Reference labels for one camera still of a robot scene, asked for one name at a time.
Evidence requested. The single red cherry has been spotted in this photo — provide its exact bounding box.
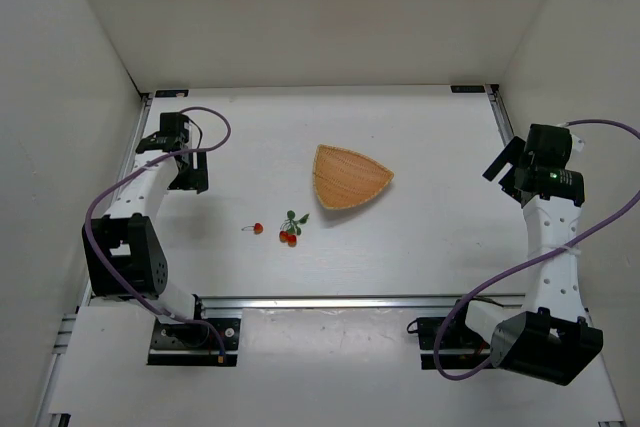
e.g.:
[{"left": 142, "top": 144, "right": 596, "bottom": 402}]
[{"left": 242, "top": 222, "right": 264, "bottom": 235}]

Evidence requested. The cherry pair with leaves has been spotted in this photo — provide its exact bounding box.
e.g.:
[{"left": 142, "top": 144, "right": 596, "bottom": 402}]
[{"left": 279, "top": 210, "right": 310, "bottom": 247}]

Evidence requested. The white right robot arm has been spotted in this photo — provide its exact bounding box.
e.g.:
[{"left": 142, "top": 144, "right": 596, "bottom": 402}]
[{"left": 464, "top": 124, "right": 603, "bottom": 386}]

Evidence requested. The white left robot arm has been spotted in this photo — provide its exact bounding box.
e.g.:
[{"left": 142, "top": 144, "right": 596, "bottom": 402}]
[{"left": 82, "top": 112, "right": 209, "bottom": 324}]

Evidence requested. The woven triangular fruit basket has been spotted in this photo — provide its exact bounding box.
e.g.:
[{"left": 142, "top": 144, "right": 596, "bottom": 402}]
[{"left": 312, "top": 144, "right": 394, "bottom": 211}]

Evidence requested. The black left corner bracket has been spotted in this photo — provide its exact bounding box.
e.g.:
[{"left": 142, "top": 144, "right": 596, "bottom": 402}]
[{"left": 154, "top": 89, "right": 189, "bottom": 98}]

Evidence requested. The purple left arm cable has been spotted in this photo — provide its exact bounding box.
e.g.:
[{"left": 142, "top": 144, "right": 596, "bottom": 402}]
[{"left": 83, "top": 106, "right": 232, "bottom": 365}]

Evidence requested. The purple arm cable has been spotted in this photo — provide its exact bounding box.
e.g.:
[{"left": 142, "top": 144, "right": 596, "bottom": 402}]
[
  {"left": 83, "top": 106, "right": 232, "bottom": 365},
  {"left": 432, "top": 119, "right": 640, "bottom": 381}
]

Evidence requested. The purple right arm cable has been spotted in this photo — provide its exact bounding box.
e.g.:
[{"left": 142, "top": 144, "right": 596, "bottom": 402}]
[{"left": 432, "top": 119, "right": 640, "bottom": 381}]

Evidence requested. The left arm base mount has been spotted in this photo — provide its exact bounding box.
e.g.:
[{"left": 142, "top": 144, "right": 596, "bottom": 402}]
[{"left": 147, "top": 311, "right": 241, "bottom": 367}]

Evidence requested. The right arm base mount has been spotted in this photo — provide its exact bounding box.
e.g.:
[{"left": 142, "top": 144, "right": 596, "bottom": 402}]
[{"left": 406, "top": 306, "right": 490, "bottom": 371}]

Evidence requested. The aluminium front rail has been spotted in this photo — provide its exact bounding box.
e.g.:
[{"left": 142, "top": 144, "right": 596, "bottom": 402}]
[{"left": 199, "top": 295, "right": 526, "bottom": 319}]

